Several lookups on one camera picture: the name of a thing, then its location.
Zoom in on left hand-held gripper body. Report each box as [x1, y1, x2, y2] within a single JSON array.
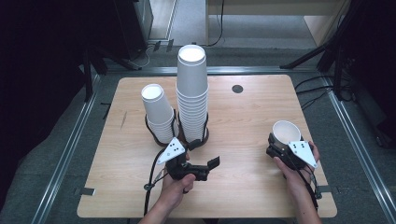
[[156, 136, 210, 182]]

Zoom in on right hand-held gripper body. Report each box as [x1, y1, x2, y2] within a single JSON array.
[[265, 140, 318, 171]]

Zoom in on white paper cup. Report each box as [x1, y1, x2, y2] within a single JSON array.
[[272, 119, 303, 150]]

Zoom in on black double cup holder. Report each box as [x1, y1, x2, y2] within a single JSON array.
[[144, 108, 210, 148]]

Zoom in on tall stack of paper cups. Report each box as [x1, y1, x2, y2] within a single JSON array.
[[176, 44, 210, 145]]

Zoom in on person's right hand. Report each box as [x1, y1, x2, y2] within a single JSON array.
[[274, 141, 321, 196]]

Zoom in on person's left hand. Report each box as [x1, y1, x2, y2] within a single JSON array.
[[158, 174, 197, 211]]

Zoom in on short stack of paper cups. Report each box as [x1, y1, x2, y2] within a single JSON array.
[[140, 83, 180, 145]]

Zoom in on black tripod stand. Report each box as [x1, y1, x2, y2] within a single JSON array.
[[279, 0, 358, 102]]

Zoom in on black stand legs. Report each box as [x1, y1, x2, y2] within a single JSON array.
[[81, 46, 143, 103]]

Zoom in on dark curtain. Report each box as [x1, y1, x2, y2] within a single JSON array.
[[0, 0, 120, 209], [340, 0, 396, 148]]

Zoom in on light wooden desk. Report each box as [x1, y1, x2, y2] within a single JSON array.
[[205, 0, 353, 48]]

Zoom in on black computer case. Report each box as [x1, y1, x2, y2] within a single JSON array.
[[113, 0, 154, 61]]

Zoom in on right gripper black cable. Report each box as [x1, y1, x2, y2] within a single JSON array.
[[289, 154, 322, 213]]

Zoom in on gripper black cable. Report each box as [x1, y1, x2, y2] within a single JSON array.
[[143, 147, 171, 217], [289, 154, 322, 213]]

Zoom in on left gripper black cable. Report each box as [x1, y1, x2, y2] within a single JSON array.
[[143, 147, 171, 217]]

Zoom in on black floor cable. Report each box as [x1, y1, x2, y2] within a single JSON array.
[[295, 86, 334, 95], [294, 75, 336, 91], [300, 89, 333, 110]]

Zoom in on long metal floor rail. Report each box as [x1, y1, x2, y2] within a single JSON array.
[[31, 74, 101, 224], [106, 65, 319, 76], [320, 76, 396, 224]]

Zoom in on white floor cable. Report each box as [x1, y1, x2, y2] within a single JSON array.
[[133, 43, 157, 69]]

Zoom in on black hanging cable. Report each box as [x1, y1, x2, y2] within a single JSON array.
[[206, 0, 226, 48]]

